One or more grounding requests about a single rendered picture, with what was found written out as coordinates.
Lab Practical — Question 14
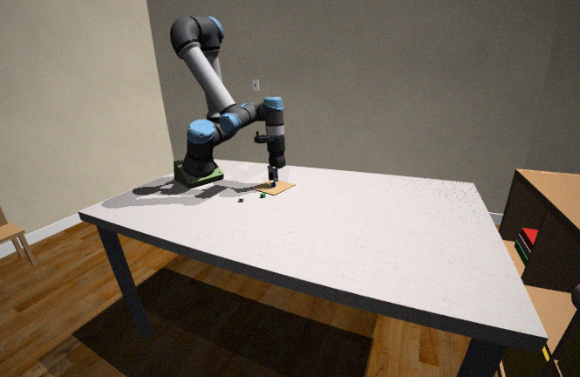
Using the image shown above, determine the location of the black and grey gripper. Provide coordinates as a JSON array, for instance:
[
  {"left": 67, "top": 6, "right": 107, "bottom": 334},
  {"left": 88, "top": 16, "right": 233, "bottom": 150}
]
[{"left": 254, "top": 126, "right": 286, "bottom": 182}]

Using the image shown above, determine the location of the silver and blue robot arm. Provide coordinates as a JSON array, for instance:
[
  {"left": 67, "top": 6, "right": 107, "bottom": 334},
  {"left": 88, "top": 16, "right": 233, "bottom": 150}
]
[{"left": 170, "top": 16, "right": 283, "bottom": 177}]

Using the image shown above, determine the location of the tan flat mat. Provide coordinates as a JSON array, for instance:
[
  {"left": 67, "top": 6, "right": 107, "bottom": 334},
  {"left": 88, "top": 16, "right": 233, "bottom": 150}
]
[{"left": 251, "top": 180, "right": 296, "bottom": 195}]

